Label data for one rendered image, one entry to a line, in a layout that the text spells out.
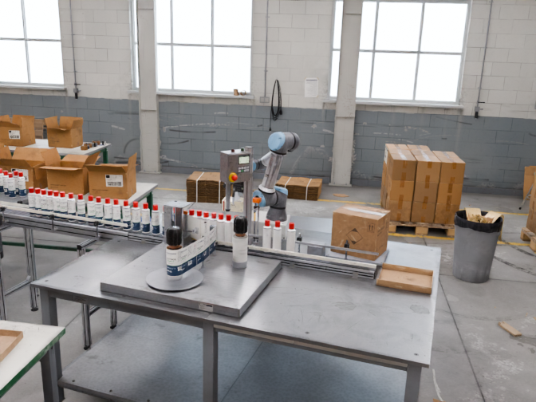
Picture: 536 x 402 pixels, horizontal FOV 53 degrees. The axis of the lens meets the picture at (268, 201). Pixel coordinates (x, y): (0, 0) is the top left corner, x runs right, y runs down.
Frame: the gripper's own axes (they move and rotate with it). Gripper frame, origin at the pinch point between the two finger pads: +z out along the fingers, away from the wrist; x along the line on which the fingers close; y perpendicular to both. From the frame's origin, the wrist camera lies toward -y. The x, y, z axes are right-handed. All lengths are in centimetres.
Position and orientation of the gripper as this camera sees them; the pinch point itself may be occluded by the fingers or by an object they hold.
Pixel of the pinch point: (234, 202)
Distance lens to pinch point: 396.9
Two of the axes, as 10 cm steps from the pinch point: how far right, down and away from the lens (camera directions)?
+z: -0.5, 9.6, 2.7
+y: 9.9, 0.9, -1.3
